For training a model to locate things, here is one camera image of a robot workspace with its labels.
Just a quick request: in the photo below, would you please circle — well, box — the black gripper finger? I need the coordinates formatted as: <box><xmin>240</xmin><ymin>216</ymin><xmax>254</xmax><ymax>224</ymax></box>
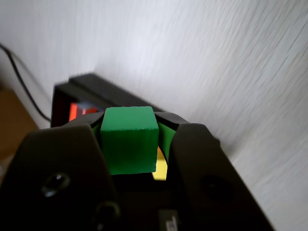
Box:
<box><xmin>153</xmin><ymin>111</ymin><xmax>276</xmax><ymax>231</ymax></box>
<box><xmin>0</xmin><ymin>111</ymin><xmax>126</xmax><ymax>231</ymax></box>

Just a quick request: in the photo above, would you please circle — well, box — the green wooden cube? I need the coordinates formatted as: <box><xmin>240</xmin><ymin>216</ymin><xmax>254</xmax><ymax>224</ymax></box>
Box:
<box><xmin>99</xmin><ymin>106</ymin><xmax>159</xmax><ymax>176</ymax></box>

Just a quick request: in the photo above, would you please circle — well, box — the black box tray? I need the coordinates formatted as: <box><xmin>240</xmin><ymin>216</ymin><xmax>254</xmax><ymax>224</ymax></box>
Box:
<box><xmin>68</xmin><ymin>72</ymin><xmax>221</xmax><ymax>154</ymax></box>

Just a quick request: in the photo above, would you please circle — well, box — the yellow wooden cube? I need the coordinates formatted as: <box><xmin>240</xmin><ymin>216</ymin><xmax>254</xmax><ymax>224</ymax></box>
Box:
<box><xmin>151</xmin><ymin>146</ymin><xmax>168</xmax><ymax>181</ymax></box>

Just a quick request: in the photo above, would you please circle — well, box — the flat red block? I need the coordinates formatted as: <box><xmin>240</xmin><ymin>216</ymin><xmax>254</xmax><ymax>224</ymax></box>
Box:
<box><xmin>69</xmin><ymin>102</ymin><xmax>78</xmax><ymax>122</ymax></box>

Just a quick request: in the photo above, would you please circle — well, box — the thick black table cable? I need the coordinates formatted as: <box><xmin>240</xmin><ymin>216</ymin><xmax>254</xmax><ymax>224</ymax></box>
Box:
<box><xmin>0</xmin><ymin>42</ymin><xmax>52</xmax><ymax>121</ymax></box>

